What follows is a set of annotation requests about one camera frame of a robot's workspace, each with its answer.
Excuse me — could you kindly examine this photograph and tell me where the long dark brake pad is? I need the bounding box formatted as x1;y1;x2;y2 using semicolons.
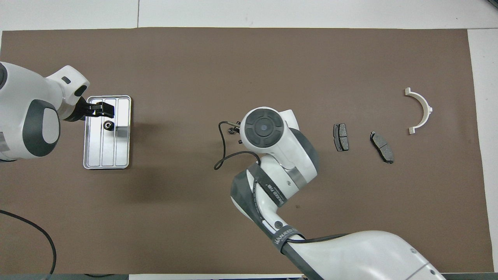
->
369;131;395;164

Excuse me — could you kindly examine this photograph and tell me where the short dark brake pad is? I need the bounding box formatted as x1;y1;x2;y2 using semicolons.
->
333;123;349;152

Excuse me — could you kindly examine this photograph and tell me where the brown table mat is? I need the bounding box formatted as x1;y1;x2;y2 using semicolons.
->
0;27;494;275

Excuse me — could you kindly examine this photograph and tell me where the white half-ring clamp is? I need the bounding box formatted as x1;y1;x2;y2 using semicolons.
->
405;87;433;135

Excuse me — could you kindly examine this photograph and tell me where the silver metal tray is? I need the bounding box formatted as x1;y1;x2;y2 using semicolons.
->
83;95;132;170

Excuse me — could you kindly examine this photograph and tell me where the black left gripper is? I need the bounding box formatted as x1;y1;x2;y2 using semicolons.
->
80;97;116;120

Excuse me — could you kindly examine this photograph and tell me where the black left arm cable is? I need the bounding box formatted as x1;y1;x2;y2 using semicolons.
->
0;209;57;280

